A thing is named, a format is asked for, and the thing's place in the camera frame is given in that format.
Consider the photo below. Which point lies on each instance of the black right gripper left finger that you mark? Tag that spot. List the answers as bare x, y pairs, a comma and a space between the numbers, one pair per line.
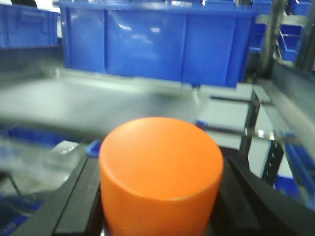
74, 209

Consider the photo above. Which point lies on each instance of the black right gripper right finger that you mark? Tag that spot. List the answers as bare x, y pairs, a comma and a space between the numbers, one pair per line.
247, 206

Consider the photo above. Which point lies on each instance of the orange cylindrical capacitor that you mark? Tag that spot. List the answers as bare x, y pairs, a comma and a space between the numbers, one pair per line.
159, 177

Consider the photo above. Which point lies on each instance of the large blue crate front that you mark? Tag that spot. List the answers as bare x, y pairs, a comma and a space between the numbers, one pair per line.
183, 42

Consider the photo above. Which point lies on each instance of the blue crate far left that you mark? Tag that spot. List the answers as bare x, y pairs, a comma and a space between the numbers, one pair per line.
27, 27

